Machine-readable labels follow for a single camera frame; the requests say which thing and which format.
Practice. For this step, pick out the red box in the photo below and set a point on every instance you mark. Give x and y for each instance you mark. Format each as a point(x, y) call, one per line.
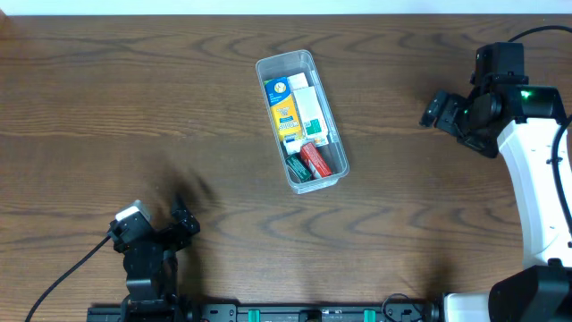
point(314, 161)

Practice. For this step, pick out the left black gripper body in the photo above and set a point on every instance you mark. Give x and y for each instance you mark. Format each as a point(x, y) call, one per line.
point(165, 233)

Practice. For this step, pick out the yellow blue box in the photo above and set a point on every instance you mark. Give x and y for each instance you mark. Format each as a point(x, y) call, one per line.
point(283, 109)

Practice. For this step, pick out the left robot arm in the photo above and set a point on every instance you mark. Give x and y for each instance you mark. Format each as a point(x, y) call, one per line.
point(150, 262)

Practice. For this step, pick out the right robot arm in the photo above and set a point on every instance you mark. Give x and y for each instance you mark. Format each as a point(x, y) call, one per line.
point(527, 126)

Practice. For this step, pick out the clear plastic container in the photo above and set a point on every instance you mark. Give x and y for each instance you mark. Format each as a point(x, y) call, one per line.
point(288, 64)

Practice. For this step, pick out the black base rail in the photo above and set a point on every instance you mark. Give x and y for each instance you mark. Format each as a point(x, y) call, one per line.
point(393, 310)

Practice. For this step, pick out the blue white box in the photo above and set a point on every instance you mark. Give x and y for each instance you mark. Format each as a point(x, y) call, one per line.
point(299, 81)

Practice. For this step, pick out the dark green box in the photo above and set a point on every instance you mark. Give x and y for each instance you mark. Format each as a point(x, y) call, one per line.
point(298, 169)

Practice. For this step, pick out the white green box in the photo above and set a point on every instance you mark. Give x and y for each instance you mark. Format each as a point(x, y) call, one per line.
point(310, 112)

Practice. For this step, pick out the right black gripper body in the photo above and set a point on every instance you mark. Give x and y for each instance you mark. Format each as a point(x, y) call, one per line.
point(450, 114)

